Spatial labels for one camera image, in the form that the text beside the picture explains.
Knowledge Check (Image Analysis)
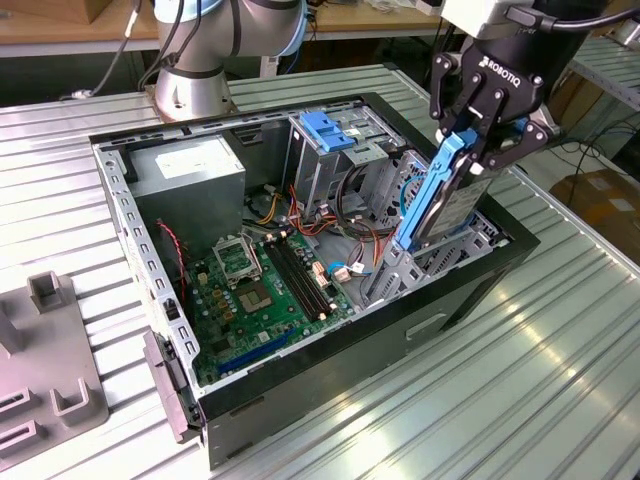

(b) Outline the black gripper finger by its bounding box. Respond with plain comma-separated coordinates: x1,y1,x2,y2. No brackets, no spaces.
428,52,485,139
470,89,550,175

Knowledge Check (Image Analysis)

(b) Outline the hard disk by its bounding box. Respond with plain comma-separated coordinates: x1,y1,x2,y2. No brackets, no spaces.
392,127,494,251

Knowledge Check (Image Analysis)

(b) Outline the orange red power wire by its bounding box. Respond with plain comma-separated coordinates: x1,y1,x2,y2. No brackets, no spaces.
372,219,404,274

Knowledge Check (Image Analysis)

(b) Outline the metal disk bay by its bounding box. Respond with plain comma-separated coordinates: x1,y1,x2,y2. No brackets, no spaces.
360,149,512,310

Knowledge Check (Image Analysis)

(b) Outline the metal slat shelf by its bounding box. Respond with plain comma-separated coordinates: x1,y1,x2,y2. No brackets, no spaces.
569,37,640,112

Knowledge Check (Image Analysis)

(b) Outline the large cardboard box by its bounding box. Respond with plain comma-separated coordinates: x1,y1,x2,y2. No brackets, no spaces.
549,167,640,251

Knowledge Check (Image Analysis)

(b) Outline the long wooden desk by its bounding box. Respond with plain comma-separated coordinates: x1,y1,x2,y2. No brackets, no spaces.
0,0,469,96

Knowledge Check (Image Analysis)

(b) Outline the blue plastic drive latch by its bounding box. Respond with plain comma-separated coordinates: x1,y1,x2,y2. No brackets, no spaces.
301,110,356,155

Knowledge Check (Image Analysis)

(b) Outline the metal optical drive cage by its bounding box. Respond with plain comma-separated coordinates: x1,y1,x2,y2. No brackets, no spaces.
282,102,406,221

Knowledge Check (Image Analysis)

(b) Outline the multicolour power harness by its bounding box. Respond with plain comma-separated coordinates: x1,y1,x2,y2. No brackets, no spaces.
242,183,364,242

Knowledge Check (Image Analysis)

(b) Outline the black RAM slot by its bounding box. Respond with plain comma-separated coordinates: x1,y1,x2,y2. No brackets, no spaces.
271,239,324,320
284,233,336,313
264,242,317,322
277,236,330,317

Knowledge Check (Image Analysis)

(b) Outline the metal locking lever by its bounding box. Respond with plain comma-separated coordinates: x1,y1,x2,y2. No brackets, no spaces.
248,238,265,282

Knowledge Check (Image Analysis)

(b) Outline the metal socket cover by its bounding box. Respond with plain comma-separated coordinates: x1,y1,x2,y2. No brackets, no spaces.
212,235,264,290

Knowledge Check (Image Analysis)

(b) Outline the grey power supply unit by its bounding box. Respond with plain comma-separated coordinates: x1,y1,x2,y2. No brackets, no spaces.
127,135,247,256

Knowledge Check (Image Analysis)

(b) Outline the CPU socket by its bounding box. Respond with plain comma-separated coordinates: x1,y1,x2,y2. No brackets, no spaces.
237,282,275,315

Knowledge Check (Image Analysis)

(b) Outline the green motherboard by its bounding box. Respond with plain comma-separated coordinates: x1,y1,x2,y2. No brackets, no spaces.
187,232,357,387

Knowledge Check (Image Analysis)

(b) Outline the black open PC case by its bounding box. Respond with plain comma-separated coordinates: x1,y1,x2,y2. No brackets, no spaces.
88,91,542,471

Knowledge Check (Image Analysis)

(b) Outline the blue expansion slot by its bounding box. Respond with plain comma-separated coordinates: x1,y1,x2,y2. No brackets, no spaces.
215,327,296,375

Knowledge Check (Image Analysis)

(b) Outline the brown cardboard box on desk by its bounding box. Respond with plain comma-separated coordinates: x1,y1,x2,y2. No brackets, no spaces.
82,0,154,25

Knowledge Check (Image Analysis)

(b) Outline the grey parts rack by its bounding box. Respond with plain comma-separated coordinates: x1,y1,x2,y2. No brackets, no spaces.
0,269,110,459

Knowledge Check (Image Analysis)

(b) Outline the black camera cable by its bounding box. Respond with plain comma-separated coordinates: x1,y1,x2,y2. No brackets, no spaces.
504,3,640,37

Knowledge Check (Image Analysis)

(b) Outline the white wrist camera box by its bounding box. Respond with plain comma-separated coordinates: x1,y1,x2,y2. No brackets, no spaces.
442,0,536,40

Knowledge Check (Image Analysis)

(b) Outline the blue data wire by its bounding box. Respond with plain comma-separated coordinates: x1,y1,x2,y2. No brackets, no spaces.
399,174,426,224
327,260,375,279

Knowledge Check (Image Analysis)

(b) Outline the black wire bundle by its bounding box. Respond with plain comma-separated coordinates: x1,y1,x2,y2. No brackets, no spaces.
335,164,399,242

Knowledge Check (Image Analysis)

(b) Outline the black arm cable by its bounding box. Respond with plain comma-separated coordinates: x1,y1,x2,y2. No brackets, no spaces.
138,0,202,92

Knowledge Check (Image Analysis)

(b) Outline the red black twisted wire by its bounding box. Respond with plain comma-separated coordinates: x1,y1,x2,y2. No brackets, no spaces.
157,219,190,306

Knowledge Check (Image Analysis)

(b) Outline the black cable with brass plug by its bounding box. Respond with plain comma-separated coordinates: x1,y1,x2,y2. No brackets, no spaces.
59,0,144,102

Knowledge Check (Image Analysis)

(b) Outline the grey case rear bracket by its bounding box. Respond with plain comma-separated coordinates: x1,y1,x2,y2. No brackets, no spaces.
142,329,201,445

